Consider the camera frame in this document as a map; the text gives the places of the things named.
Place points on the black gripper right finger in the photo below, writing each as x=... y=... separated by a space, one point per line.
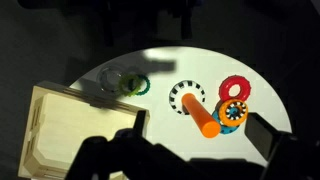
x=266 y=139

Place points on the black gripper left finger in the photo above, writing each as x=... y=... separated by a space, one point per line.
x=140 y=122

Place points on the black white striped pole base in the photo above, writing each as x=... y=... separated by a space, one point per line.
x=182 y=88

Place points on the orange pole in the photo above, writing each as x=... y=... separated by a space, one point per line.
x=205 y=122

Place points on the light wooden tray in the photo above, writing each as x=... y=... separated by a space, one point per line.
x=59 y=120

